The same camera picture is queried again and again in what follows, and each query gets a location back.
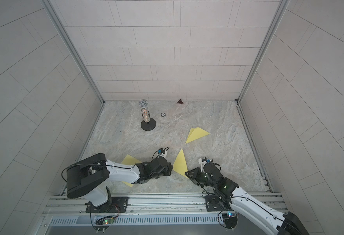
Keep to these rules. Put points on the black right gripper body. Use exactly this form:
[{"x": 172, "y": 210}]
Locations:
[{"x": 204, "y": 180}]

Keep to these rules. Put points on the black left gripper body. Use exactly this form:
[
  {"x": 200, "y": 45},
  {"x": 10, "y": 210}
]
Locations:
[{"x": 165, "y": 172}]

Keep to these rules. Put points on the yellow square paper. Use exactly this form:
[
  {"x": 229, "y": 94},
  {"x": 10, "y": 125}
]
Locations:
[{"x": 196, "y": 133}]

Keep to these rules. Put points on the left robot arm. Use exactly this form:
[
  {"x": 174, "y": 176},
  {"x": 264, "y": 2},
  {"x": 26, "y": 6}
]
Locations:
[{"x": 87, "y": 178}]

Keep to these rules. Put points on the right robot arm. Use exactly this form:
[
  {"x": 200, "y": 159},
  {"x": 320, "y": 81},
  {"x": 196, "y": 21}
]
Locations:
[{"x": 232, "y": 197}]

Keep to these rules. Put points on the vent grille strip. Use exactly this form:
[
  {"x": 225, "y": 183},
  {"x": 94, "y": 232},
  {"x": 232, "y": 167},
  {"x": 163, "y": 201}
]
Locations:
[{"x": 174, "y": 219}]

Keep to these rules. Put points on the black round-base stand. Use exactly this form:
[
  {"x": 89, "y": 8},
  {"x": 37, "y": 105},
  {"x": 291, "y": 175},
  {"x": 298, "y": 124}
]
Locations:
[{"x": 147, "y": 123}]

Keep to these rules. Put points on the right circuit board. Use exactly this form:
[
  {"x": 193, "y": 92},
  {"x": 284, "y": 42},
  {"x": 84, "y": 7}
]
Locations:
[{"x": 230, "y": 220}]

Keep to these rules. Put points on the circuit board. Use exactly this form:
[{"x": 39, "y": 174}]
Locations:
[
  {"x": 102, "y": 224},
  {"x": 230, "y": 220}
]

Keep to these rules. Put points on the red triangular sticker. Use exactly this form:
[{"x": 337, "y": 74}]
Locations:
[{"x": 179, "y": 101}]

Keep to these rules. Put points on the left circuit board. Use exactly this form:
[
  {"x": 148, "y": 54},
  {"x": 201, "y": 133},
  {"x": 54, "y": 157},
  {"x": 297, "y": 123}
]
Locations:
[{"x": 102, "y": 224}]

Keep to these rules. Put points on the metal corner profile right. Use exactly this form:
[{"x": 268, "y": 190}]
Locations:
[{"x": 270, "y": 33}]

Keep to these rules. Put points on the metal corner profile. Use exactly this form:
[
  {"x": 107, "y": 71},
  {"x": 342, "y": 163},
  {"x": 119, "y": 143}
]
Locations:
[
  {"x": 270, "y": 33},
  {"x": 70, "y": 46}
]

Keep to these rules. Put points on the metal corner profile left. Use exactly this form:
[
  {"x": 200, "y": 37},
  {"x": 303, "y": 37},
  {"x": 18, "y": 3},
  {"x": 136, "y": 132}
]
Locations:
[{"x": 70, "y": 46}]

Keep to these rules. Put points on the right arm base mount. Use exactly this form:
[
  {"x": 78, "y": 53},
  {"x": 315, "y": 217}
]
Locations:
[{"x": 215, "y": 204}]

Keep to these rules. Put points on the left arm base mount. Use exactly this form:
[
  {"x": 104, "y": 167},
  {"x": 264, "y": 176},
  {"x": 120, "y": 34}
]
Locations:
[{"x": 101, "y": 201}]

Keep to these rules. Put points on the aluminium rail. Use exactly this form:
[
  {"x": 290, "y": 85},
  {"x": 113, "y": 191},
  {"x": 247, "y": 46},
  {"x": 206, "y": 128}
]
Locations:
[{"x": 152, "y": 203}]

